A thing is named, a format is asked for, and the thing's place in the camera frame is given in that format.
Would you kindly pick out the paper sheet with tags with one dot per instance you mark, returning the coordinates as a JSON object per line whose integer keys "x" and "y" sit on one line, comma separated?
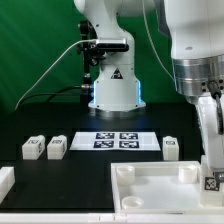
{"x": 131, "y": 141}

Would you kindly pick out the white left obstacle block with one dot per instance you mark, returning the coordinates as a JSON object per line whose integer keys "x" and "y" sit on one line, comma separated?
{"x": 7, "y": 180}

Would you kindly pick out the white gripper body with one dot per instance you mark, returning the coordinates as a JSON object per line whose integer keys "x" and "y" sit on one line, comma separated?
{"x": 212, "y": 140}

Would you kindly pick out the white front rail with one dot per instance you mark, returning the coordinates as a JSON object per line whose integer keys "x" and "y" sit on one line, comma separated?
{"x": 23, "y": 218}

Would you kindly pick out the silver mounted camera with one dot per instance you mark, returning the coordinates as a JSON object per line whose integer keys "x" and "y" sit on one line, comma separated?
{"x": 112, "y": 45}

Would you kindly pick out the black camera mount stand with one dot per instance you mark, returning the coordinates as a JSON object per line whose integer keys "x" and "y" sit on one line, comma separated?
{"x": 87, "y": 32}

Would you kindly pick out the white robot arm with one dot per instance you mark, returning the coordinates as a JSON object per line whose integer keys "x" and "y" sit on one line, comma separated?
{"x": 196, "y": 28}

